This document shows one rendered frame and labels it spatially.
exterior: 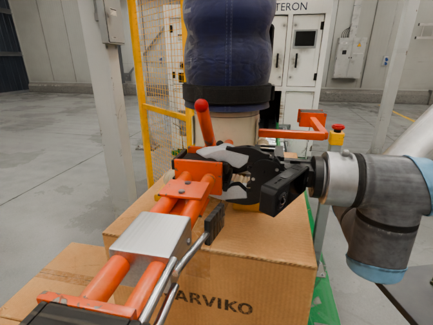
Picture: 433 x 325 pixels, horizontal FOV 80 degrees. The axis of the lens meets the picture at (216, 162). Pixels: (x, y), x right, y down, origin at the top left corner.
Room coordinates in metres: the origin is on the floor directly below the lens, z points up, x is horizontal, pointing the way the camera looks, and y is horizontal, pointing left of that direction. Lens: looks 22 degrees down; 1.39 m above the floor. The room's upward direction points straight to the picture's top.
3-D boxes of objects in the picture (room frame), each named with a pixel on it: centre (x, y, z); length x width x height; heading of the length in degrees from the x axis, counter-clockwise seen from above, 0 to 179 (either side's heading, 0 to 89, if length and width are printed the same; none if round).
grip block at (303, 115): (0.92, -0.34, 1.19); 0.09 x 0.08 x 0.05; 79
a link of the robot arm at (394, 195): (0.37, -0.28, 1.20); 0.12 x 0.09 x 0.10; 78
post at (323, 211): (1.42, -0.68, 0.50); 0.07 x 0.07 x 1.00; 79
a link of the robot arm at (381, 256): (0.38, -0.29, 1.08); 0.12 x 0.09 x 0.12; 168
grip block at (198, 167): (0.43, 0.02, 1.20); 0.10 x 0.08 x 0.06; 79
